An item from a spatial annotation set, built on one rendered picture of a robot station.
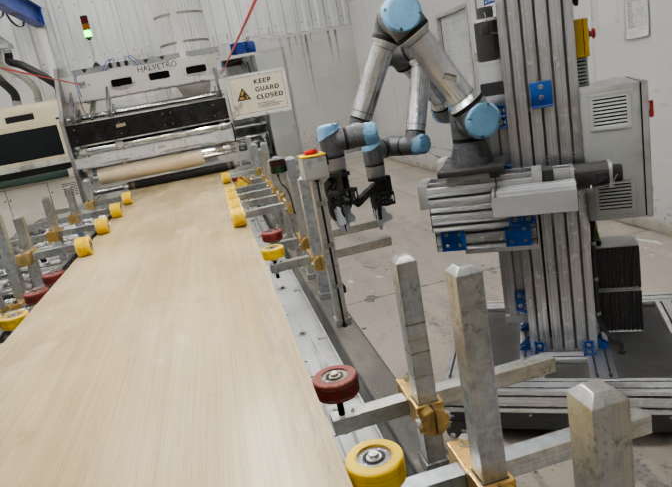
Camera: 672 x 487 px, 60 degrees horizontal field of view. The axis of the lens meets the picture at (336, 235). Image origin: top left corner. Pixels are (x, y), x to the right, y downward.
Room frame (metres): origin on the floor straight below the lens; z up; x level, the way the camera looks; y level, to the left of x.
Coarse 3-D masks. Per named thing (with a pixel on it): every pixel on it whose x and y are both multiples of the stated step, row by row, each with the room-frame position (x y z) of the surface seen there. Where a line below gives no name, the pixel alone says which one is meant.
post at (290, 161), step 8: (288, 160) 2.13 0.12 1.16; (288, 168) 2.13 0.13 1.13; (296, 168) 2.14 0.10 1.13; (296, 176) 2.13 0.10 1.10; (296, 184) 2.13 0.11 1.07; (296, 192) 2.13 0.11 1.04; (296, 200) 2.13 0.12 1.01; (296, 208) 2.13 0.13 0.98; (296, 216) 2.14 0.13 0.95; (304, 224) 2.13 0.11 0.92; (304, 232) 2.13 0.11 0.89; (312, 272) 2.13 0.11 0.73
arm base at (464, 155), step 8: (456, 144) 2.04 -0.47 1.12; (464, 144) 2.01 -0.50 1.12; (472, 144) 2.01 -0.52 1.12; (480, 144) 2.01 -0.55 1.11; (456, 152) 2.04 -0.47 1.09; (464, 152) 2.01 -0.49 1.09; (472, 152) 2.00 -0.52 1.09; (480, 152) 2.00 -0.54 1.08; (488, 152) 2.01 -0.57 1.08; (456, 160) 2.04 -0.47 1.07; (464, 160) 2.00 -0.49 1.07; (472, 160) 1.99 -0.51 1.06; (480, 160) 1.99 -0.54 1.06; (488, 160) 2.00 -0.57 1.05; (456, 168) 2.03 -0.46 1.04
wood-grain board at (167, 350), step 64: (192, 192) 3.75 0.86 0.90; (128, 256) 2.22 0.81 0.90; (192, 256) 2.02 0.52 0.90; (256, 256) 1.86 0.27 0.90; (64, 320) 1.55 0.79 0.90; (128, 320) 1.45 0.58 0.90; (192, 320) 1.36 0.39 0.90; (256, 320) 1.28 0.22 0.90; (0, 384) 1.18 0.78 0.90; (64, 384) 1.12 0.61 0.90; (128, 384) 1.06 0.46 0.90; (192, 384) 1.01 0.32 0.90; (256, 384) 0.96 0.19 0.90; (0, 448) 0.90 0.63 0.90; (64, 448) 0.87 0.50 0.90; (128, 448) 0.83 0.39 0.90; (192, 448) 0.80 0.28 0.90; (256, 448) 0.76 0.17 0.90; (320, 448) 0.74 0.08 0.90
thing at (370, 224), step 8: (352, 224) 2.23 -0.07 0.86; (360, 224) 2.21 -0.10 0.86; (368, 224) 2.22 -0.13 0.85; (376, 224) 2.23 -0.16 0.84; (336, 232) 2.20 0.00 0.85; (344, 232) 2.20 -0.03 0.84; (352, 232) 2.21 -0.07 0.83; (280, 240) 2.19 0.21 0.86; (288, 240) 2.16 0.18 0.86; (296, 240) 2.17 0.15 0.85
